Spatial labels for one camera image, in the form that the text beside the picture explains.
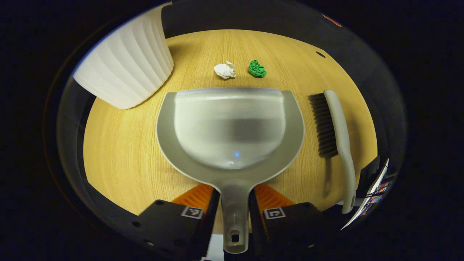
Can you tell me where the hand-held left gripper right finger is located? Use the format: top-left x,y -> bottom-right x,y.
248,183 -> 328,261

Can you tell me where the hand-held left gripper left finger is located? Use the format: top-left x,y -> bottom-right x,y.
136,183 -> 221,261

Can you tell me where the grey translucent dustpan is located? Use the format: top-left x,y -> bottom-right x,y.
156,87 -> 305,254

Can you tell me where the small grey broom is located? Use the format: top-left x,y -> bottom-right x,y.
308,89 -> 357,215

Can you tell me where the white paper ball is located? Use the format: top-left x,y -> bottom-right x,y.
214,61 -> 236,80

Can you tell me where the green paper ball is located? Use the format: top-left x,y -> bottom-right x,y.
248,60 -> 267,78

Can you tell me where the white ribbed garbage bin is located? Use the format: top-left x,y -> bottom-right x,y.
72,4 -> 174,109

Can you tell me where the wooden desktop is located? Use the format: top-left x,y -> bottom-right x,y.
83,29 -> 378,236

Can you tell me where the white glossy printed panel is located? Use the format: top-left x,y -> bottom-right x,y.
341,158 -> 391,231

